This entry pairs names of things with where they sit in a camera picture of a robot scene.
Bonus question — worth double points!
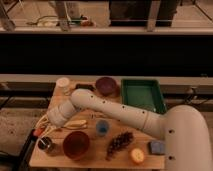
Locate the metal cup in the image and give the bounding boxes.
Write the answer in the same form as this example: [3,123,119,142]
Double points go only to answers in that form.
[38,137,57,156]

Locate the white soft gripper fingers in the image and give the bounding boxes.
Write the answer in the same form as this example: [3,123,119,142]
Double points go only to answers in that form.
[35,115,56,139]

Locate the black chair frame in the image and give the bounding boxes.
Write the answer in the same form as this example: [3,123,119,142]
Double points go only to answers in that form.
[12,129,37,171]

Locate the blue plastic cup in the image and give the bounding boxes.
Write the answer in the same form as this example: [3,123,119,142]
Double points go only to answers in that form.
[96,120,109,136]

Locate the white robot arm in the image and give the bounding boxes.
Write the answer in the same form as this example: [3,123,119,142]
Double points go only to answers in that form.
[36,89,213,171]

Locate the green plastic tray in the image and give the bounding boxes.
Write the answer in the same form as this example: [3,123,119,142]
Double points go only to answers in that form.
[121,79,167,114]

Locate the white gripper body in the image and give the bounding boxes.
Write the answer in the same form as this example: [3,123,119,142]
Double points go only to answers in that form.
[47,100,74,127]

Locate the bunch of dark grapes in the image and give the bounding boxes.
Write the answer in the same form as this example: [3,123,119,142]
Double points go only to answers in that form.
[105,132,134,160]

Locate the red orange bowl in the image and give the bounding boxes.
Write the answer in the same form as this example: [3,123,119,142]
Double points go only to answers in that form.
[62,131,90,160]

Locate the orange red pepper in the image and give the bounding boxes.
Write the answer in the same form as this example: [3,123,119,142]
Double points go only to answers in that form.
[33,128,44,137]

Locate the yellow banana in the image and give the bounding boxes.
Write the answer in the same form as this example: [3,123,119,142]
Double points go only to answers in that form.
[64,120,87,130]

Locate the blue sponge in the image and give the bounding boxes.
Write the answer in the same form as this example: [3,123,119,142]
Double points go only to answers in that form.
[148,140,165,155]

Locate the purple bowl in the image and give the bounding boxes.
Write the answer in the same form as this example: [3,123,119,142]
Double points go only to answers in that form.
[95,77,119,96]

